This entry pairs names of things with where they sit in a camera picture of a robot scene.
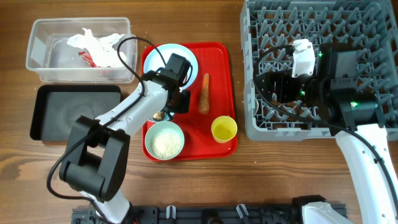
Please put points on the red serving tray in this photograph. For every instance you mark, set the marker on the red serving tray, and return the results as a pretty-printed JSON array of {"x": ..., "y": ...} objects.
[{"x": 213, "y": 59}]

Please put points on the orange carrot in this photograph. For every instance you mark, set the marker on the orange carrot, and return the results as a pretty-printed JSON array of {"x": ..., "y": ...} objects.
[{"x": 204, "y": 105}]

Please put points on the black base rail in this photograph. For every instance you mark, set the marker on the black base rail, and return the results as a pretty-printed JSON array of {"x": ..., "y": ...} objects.
[{"x": 280, "y": 213}]

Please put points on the brown food scrap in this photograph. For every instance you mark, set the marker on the brown food scrap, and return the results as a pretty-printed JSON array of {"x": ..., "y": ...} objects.
[{"x": 159, "y": 116}]

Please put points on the yellow plastic cup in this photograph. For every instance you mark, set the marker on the yellow plastic cup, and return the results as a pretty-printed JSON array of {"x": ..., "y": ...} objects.
[{"x": 224, "y": 129}]

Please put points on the white rice pile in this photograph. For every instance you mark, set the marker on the white rice pile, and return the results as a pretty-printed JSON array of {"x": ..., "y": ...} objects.
[{"x": 166, "y": 143}]

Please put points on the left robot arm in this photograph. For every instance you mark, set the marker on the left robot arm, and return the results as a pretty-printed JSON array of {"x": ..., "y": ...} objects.
[{"x": 95, "y": 160}]

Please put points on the light blue plate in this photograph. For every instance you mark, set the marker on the light blue plate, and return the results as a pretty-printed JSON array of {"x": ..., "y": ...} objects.
[{"x": 153, "y": 61}]

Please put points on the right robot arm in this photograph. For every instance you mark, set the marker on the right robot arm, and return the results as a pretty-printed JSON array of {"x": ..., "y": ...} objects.
[{"x": 326, "y": 78}]

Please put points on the light green bowl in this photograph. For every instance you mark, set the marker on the light green bowl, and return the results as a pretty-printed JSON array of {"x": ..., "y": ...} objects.
[{"x": 154, "y": 129}]

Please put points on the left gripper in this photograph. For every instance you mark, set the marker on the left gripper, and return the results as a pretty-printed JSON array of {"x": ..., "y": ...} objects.
[{"x": 184, "y": 106}]

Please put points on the white napkin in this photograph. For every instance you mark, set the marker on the white napkin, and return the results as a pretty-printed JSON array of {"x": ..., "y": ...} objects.
[{"x": 101, "y": 49}]

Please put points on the red snack wrapper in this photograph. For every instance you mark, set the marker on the red snack wrapper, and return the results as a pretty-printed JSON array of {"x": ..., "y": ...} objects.
[{"x": 87, "y": 58}]

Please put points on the light blue bowl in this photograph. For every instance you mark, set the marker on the light blue bowl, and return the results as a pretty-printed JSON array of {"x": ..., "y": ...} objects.
[{"x": 166, "y": 118}]

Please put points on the grey dishwasher rack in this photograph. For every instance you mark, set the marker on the grey dishwasher rack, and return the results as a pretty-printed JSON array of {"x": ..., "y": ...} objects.
[{"x": 266, "y": 26}]

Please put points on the black waste tray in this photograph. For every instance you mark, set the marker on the black waste tray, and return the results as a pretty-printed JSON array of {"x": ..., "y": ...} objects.
[{"x": 57, "y": 107}]

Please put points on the clear plastic bin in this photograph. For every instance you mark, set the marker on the clear plastic bin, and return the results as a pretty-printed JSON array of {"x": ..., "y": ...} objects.
[{"x": 49, "y": 55}]

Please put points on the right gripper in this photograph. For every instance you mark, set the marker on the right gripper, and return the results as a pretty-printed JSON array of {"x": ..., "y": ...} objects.
[{"x": 282, "y": 79}]

